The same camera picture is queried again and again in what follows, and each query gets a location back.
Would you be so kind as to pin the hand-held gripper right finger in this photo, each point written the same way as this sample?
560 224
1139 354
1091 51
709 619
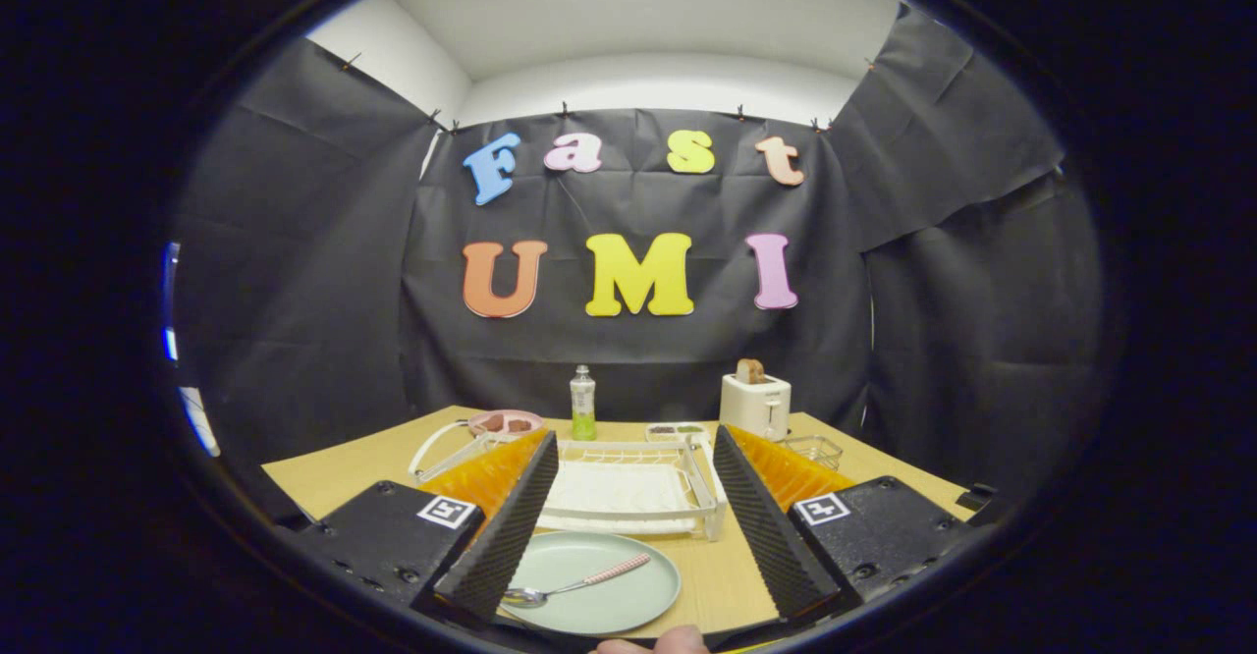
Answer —
766 526

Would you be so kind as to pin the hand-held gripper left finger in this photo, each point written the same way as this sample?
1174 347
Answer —
511 526

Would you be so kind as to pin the pale green plate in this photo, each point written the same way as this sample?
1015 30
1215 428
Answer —
628 595

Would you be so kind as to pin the pink plate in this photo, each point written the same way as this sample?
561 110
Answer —
491 435

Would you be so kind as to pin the white toaster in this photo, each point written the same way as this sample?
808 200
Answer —
751 408

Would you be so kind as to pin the white divided tray with beans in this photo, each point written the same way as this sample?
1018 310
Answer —
678 437

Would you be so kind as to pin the clear bottle with green drink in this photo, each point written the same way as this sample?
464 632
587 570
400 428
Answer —
583 399

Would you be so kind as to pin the brown bread slice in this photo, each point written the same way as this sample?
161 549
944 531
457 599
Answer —
751 371

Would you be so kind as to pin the black backdrop cloth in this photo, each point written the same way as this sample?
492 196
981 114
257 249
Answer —
638 359

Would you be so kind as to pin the black table clamp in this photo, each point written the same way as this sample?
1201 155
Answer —
977 497

